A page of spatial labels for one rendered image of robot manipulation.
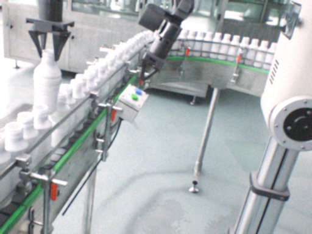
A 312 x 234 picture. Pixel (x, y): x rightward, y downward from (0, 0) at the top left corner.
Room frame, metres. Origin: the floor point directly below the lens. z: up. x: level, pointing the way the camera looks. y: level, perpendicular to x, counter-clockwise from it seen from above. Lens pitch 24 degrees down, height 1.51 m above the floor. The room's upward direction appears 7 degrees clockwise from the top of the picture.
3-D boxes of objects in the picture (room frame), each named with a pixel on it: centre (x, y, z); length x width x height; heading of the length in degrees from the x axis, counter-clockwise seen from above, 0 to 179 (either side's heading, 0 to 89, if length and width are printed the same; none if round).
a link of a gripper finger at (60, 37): (0.82, 0.18, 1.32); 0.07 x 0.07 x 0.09; 77
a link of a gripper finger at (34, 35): (0.82, 0.20, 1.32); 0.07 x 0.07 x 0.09; 77
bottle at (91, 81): (1.11, 0.12, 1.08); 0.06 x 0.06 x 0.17
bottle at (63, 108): (0.87, 0.17, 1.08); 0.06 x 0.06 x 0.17
